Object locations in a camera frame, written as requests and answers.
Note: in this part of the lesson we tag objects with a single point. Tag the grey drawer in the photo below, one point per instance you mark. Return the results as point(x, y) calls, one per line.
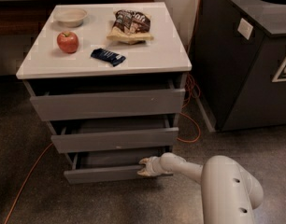
point(114, 134)
point(110, 165)
point(64, 99)

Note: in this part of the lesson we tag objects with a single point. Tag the white paper bowl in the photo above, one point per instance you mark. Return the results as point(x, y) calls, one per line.
point(73, 17)

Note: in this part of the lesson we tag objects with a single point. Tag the grey bottom drawer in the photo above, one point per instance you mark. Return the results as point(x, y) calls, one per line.
point(110, 165)

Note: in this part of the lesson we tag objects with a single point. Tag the red apple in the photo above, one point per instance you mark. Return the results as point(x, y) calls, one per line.
point(68, 42)

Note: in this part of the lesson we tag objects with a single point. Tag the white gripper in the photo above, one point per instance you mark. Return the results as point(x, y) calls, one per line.
point(152, 165)

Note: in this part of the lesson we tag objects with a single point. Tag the black trash bin cabinet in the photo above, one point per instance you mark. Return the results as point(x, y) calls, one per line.
point(235, 74)

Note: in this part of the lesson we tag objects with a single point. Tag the grey middle drawer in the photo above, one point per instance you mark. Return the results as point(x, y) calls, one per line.
point(114, 134)

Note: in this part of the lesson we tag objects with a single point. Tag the grey drawer cabinet white top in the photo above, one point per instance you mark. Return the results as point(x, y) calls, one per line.
point(146, 62)

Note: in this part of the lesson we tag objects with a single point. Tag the grey top drawer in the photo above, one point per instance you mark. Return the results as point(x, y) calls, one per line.
point(64, 99)

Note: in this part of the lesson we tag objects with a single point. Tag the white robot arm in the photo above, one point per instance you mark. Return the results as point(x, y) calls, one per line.
point(229, 192)

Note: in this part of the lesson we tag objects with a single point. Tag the dark blue snack bar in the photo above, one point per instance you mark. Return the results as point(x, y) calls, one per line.
point(108, 56)

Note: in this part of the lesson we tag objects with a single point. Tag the brown chip bag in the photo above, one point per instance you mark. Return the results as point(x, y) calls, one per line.
point(130, 27)

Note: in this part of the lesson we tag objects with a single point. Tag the white label on bin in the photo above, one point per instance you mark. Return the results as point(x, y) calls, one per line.
point(245, 28)

